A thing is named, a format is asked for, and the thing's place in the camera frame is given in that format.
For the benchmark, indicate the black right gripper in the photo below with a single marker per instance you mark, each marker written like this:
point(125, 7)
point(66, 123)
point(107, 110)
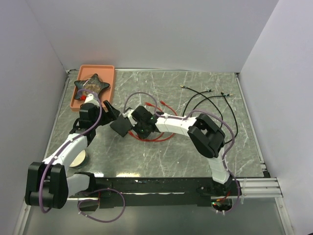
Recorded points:
point(141, 135)

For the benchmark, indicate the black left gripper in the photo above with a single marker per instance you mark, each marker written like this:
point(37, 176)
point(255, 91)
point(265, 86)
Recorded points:
point(112, 113)

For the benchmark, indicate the black network switch box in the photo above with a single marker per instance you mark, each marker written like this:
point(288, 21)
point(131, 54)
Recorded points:
point(121, 126)

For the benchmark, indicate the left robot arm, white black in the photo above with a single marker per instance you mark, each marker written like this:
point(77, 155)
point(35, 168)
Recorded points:
point(47, 184)

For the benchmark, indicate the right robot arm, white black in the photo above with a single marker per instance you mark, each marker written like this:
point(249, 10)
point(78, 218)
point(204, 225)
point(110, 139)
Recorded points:
point(205, 134)

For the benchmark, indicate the dark star-shaped dish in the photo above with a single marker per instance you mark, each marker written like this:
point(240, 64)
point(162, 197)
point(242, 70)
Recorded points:
point(93, 84)

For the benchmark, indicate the orange plastic tray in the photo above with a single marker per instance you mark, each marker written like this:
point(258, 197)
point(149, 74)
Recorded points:
point(106, 74)

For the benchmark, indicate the white round tape roll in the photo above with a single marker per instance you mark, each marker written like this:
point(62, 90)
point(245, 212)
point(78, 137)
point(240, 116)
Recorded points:
point(80, 160)

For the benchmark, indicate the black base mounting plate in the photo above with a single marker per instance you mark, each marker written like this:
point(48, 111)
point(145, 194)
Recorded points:
point(132, 191)

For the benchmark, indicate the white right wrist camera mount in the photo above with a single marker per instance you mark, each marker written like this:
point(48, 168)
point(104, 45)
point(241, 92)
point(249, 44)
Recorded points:
point(128, 115)

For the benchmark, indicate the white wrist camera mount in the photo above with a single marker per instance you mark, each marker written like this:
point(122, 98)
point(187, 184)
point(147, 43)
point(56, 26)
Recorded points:
point(92, 99)
point(128, 115)

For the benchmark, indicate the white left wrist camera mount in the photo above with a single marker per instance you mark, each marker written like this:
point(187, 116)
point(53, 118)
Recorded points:
point(92, 99)

